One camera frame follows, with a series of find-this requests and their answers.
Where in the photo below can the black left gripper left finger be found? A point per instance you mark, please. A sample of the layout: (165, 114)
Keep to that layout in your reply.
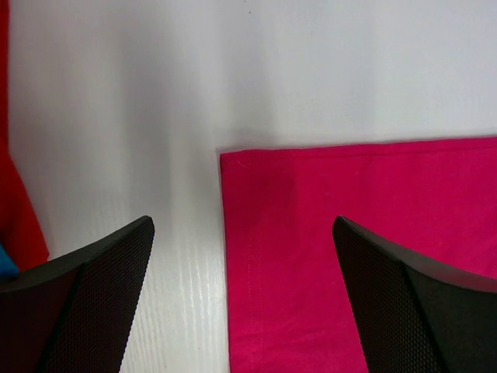
(75, 313)

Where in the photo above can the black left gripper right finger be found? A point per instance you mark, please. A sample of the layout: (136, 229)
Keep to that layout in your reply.
(414, 313)

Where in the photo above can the magenta pink t-shirt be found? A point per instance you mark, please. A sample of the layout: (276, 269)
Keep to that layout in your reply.
(288, 310)

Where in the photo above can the blue t-shirt in pile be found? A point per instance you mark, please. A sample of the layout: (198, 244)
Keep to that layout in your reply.
(7, 266)

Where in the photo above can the red t-shirt at bottom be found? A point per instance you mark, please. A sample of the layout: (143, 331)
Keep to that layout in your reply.
(21, 234)

